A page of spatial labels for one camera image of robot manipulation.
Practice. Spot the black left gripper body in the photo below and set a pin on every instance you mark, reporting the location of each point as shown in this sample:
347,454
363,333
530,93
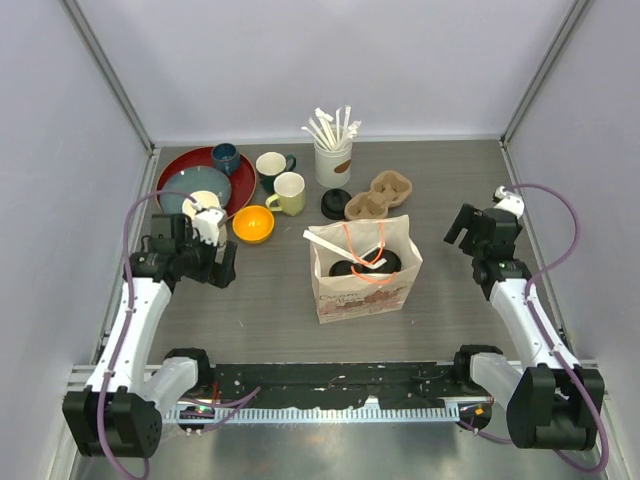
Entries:
199,258

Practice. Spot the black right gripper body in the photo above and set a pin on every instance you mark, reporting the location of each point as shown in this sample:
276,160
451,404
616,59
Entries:
474,245

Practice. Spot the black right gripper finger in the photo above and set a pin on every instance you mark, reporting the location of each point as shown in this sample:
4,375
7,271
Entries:
452,234
465,216

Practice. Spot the stack of white paper cups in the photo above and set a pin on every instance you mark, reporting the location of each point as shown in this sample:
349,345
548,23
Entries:
200,200

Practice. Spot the black cup lid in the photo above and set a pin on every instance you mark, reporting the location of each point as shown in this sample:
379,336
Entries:
341,268
391,265

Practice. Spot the white straw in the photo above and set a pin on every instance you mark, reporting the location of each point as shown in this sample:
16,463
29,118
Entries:
315,239
373,256

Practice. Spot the brown paper bag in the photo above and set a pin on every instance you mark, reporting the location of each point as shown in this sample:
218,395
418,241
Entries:
361,293

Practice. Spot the stack of black lids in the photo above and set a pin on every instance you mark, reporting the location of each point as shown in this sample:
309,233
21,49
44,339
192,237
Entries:
333,203

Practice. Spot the cardboard cup carrier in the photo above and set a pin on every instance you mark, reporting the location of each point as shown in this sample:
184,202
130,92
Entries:
366,206
392,187

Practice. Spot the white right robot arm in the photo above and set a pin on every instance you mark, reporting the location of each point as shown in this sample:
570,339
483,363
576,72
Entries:
551,401

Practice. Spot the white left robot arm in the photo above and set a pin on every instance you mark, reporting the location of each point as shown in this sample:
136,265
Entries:
119,410

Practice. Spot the orange bowl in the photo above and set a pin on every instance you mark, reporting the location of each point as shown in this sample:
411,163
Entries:
253,224

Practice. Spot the blue-grey plate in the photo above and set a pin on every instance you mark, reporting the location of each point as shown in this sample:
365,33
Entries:
190,180

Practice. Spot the red round tray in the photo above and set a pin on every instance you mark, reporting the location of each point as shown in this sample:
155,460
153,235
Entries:
243,181

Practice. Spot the pale green mug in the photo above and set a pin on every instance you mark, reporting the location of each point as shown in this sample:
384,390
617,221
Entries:
289,194

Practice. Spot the small blue cup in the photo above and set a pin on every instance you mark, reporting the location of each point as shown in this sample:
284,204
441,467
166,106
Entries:
226,158

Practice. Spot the dark green mug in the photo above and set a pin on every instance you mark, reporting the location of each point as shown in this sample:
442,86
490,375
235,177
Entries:
272,164

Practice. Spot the white straw holder cup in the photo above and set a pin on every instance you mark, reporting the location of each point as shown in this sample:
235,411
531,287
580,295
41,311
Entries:
332,168

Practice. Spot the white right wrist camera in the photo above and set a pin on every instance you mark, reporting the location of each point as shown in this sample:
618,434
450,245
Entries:
508,201

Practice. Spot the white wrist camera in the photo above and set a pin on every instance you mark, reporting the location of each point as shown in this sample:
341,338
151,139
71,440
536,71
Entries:
209,225
508,201

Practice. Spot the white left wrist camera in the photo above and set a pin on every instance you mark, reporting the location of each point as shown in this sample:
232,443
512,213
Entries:
209,225

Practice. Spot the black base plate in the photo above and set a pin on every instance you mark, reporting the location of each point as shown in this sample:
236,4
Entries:
338,386

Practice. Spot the slotted cable duct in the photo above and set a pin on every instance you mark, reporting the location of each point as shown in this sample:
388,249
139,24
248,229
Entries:
370,412

